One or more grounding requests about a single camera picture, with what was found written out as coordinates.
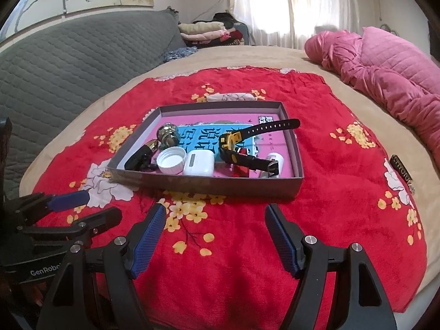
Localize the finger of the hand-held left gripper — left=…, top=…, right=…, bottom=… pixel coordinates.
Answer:
left=19, top=207, right=123, bottom=246
left=14, top=191, right=90, bottom=215

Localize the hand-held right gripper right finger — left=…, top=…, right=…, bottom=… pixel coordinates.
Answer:
left=265, top=203, right=394, bottom=330

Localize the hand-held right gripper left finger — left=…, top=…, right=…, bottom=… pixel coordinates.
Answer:
left=36, top=203, right=168, bottom=330

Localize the black rectangular device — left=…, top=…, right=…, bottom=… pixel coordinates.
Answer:
left=124, top=140, right=159, bottom=171

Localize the grey cardboard box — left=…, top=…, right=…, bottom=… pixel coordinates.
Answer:
left=106, top=101, right=306, bottom=200

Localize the white plastic lid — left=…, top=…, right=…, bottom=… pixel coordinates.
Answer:
left=157, top=147, right=188, bottom=175

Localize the white earbuds case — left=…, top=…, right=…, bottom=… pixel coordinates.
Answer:
left=183, top=151, right=215, bottom=177

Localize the black and yellow wristwatch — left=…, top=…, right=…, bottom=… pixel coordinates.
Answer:
left=220, top=119, right=301, bottom=176

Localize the red floral blanket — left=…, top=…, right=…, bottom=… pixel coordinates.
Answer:
left=21, top=67, right=428, bottom=330

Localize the small white bottle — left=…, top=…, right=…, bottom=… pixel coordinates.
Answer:
left=268, top=153, right=285, bottom=179

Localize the brass metal knob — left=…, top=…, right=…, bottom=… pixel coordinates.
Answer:
left=156, top=123, right=183, bottom=150

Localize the grey quilted headboard cover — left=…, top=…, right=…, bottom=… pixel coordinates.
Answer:
left=0, top=7, right=186, bottom=200

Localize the dark blanket label tag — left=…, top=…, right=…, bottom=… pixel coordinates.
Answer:
left=390, top=154, right=416, bottom=193

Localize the blue knitted cloth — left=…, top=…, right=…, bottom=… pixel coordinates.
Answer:
left=161, top=46, right=200, bottom=63

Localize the beige bed sheet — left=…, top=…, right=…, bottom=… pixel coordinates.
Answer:
left=19, top=45, right=440, bottom=313

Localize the pink quilt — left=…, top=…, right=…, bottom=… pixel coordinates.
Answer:
left=304, top=26, right=440, bottom=169

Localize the stack of folded clothes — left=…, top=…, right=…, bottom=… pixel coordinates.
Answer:
left=178, top=21, right=243, bottom=46

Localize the white curtain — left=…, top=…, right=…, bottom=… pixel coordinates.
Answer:
left=227, top=0, right=379, bottom=50

